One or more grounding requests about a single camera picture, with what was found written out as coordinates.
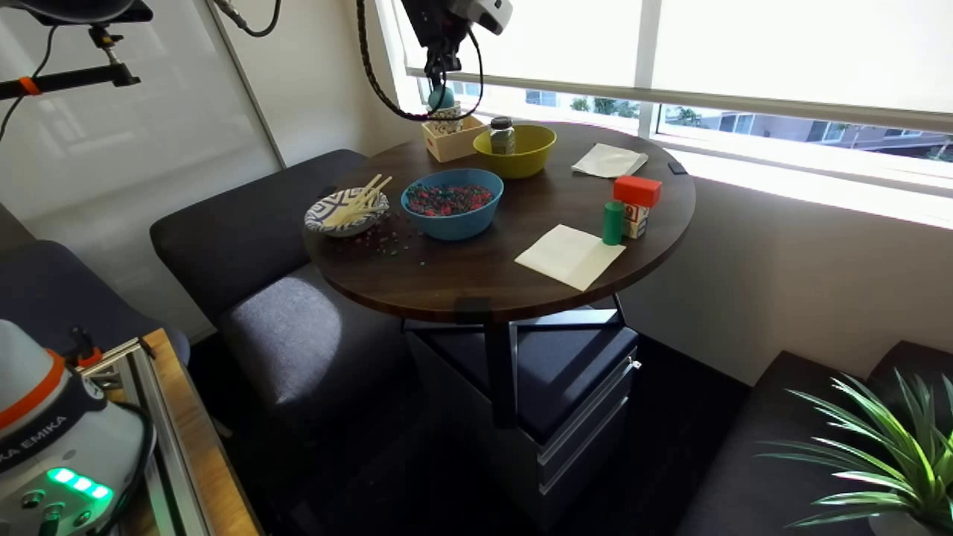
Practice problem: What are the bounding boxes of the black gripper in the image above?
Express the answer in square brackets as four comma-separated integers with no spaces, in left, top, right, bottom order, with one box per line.
[399,0,470,94]

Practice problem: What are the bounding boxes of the blue measuring cup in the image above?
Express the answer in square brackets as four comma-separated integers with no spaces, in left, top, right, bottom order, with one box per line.
[426,81,463,115]

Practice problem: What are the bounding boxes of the yellow bowl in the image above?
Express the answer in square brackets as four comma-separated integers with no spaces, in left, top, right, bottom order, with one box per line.
[470,123,563,184]

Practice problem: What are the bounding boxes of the colourful cereal heap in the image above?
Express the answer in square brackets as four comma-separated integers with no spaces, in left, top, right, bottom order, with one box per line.
[409,182,499,221]

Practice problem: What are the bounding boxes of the blue bowl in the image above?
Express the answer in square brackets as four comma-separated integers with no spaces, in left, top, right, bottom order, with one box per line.
[397,164,510,243]

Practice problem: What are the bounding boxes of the scattered cereal pieces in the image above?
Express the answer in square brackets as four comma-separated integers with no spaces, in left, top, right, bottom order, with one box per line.
[367,221,433,268]

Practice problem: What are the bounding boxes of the cream wooden box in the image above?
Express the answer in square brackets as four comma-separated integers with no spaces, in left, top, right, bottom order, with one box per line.
[421,112,491,167]

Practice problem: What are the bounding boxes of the glass jar with dark lid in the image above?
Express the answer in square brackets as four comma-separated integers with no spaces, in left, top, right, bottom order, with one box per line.
[487,112,522,158]

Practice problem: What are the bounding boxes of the cream plastic knife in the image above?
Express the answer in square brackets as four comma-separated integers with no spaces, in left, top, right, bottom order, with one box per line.
[333,172,397,230]

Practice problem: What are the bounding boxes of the cream plastic spoon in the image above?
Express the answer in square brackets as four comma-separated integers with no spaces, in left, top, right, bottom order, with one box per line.
[326,169,387,222]

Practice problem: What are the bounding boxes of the cream plastic fork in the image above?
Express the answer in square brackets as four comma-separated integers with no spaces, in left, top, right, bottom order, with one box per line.
[320,188,372,231]

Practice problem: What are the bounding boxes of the white paper napkin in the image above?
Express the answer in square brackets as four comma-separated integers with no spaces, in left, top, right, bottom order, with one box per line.
[569,139,653,184]
[513,221,630,295]

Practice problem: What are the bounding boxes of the blue patterned paper plate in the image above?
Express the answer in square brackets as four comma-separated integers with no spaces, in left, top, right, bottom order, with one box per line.
[300,184,394,240]

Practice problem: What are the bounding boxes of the red toy block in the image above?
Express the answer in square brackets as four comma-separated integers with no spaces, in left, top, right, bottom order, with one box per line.
[612,172,668,240]

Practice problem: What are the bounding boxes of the green toy cylinder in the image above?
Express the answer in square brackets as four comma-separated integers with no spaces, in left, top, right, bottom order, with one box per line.
[600,200,633,248]

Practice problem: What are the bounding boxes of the dark upholstered sofa seat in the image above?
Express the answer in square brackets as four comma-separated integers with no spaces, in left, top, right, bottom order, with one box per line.
[146,146,426,472]

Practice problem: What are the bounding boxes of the black table leg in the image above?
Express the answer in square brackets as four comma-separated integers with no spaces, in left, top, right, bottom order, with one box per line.
[484,295,522,432]

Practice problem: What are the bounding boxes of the blue-grey ottoman with drawers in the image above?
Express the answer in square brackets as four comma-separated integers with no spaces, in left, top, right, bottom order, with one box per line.
[402,304,646,531]

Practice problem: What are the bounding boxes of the wooden mounting board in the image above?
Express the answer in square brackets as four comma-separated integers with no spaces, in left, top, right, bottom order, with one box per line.
[134,324,265,536]

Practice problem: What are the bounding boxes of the dark bench seat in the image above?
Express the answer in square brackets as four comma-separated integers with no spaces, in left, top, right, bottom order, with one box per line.
[673,340,953,536]

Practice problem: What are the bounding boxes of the green spiky potted plant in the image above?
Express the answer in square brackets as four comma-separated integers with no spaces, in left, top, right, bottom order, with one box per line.
[759,368,953,536]

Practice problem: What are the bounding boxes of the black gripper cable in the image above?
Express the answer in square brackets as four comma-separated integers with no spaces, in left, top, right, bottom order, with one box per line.
[353,0,488,126]

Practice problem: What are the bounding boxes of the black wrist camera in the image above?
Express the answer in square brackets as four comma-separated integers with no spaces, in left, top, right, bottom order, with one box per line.
[448,0,519,38]

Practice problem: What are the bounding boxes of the white window frame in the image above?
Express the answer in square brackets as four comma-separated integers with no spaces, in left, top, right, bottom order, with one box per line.
[394,0,953,193]

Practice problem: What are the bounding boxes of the black camera boom with clamps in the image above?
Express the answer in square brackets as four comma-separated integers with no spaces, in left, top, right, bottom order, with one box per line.
[0,0,159,105]

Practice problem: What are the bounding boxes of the aluminium profile frame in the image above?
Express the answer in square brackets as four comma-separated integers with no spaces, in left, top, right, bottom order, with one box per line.
[76,340,219,536]

